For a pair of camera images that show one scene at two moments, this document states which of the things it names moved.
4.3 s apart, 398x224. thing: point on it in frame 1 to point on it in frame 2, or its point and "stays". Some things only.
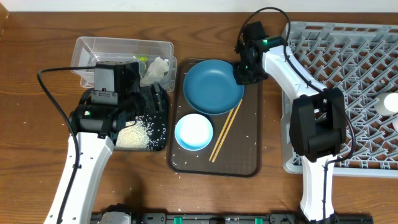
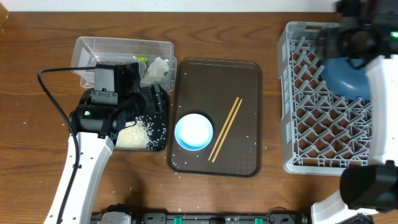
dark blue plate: x=211 y=88 to x=344 y=79
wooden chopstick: x=222 y=133 stays
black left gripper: x=155 y=91 stays
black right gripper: x=243 y=78 to x=325 y=40
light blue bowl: x=193 y=132 stays
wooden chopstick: x=226 y=132 stays
